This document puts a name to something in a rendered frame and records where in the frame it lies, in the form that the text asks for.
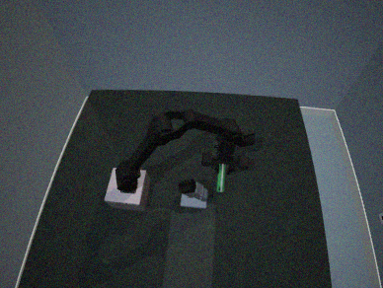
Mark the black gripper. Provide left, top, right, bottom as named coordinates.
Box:
left=201, top=149, right=249, bottom=175

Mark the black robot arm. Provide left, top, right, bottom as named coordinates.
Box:
left=115, top=108, right=255, bottom=193

